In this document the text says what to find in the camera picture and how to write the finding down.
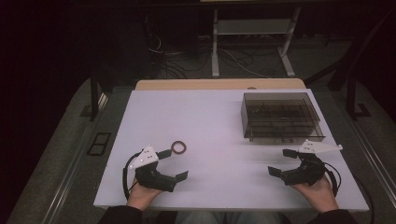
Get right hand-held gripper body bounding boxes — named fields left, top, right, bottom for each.
left=282, top=139, right=344, bottom=187

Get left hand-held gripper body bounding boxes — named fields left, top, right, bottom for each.
left=128, top=145, right=177, bottom=193

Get brown hair tie ring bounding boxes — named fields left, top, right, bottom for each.
left=171, top=140, right=188, bottom=155

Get dark transparent drawer box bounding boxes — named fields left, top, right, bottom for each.
left=240, top=91, right=327, bottom=145

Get person's left hand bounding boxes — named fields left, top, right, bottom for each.
left=125, top=178, right=163, bottom=213

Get person's right hand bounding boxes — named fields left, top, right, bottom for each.
left=290, top=175, right=340, bottom=215

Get white metal stand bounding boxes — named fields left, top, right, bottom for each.
left=210, top=7, right=303, bottom=78

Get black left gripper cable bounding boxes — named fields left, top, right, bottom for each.
left=121, top=150, right=144, bottom=201

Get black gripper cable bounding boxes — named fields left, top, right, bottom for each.
left=322, top=161, right=375, bottom=224
left=121, top=150, right=144, bottom=201

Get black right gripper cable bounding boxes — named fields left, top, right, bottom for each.
left=322, top=161, right=375, bottom=224

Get tangle of floor cables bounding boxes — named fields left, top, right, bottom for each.
left=147, top=33, right=271, bottom=79

